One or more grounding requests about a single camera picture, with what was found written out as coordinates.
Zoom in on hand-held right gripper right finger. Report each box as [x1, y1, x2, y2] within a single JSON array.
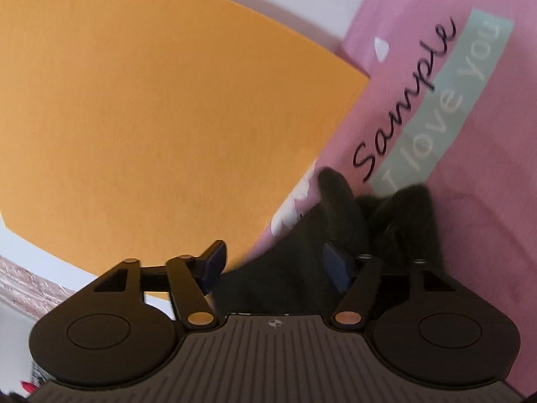
[[322, 241, 456, 331]]

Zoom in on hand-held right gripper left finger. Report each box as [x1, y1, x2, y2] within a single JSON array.
[[93, 240, 228, 328]]

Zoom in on dark green sweater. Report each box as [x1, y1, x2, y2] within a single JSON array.
[[209, 168, 446, 316]]

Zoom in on orange headboard panel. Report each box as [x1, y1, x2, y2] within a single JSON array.
[[0, 0, 371, 303]]

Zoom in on pink patterned cloth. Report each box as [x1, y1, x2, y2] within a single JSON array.
[[0, 255, 77, 320]]

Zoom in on purple printed bedsheet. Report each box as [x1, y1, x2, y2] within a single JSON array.
[[241, 0, 537, 400]]

